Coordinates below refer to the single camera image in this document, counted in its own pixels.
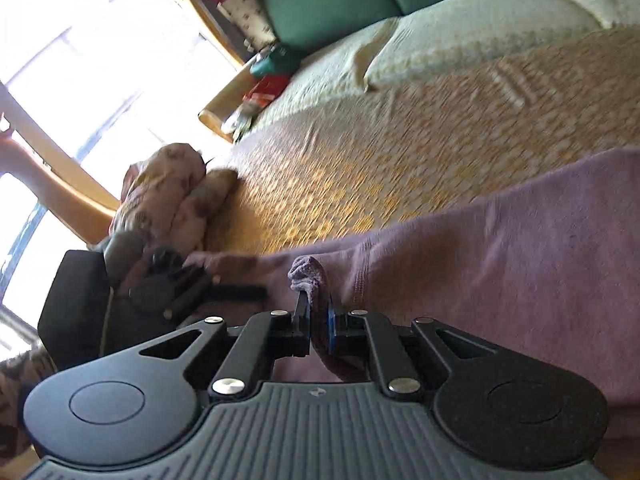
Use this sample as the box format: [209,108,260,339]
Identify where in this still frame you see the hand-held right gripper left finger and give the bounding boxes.
[135,292,313,402]

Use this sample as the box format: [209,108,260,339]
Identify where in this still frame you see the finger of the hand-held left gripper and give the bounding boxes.
[210,284,268,304]

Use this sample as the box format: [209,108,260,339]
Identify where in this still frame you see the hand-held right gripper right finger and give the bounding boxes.
[324,294,506,402]

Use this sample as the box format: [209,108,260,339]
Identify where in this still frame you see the purple fleece pants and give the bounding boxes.
[182,147,640,411]

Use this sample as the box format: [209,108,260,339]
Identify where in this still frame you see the pink printed pajamas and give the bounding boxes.
[107,142,241,261]

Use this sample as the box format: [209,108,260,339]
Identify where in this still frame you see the red book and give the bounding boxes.
[242,75,291,108]

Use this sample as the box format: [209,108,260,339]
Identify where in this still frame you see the bright window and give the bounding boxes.
[0,0,246,356]

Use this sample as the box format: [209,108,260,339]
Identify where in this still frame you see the white patterned bag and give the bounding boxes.
[220,0,278,53]

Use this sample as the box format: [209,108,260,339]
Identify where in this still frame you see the green sofa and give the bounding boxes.
[197,0,640,143]

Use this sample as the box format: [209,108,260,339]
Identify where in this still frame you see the cream sofa seat cover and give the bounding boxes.
[245,0,640,136]

